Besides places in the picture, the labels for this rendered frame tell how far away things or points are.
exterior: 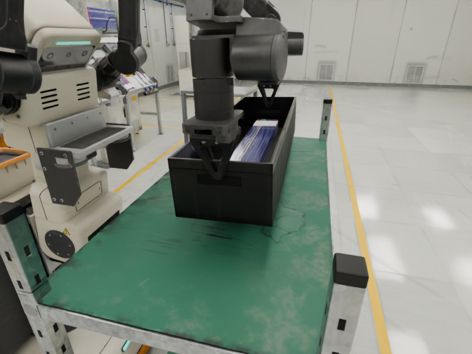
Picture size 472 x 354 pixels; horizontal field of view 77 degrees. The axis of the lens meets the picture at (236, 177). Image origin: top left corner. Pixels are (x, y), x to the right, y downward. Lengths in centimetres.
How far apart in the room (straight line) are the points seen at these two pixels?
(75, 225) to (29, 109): 34
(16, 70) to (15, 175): 61
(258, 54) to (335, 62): 944
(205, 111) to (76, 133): 58
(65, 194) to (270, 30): 69
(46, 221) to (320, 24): 926
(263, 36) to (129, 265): 41
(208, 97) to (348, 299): 29
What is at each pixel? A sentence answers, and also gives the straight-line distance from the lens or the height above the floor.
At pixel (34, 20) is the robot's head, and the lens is 86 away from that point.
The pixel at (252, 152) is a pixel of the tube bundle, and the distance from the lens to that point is 69.
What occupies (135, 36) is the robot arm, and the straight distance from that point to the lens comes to 103.
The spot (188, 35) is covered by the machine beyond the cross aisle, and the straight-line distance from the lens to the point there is 724.
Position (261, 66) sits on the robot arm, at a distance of 38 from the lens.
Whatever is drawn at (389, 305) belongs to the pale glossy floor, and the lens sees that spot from 191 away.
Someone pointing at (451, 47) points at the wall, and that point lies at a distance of 1037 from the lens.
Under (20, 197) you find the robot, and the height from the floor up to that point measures 81.
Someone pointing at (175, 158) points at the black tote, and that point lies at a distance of 49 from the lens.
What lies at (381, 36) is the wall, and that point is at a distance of 992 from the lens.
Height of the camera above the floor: 130
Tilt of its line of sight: 25 degrees down
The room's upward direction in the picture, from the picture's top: straight up
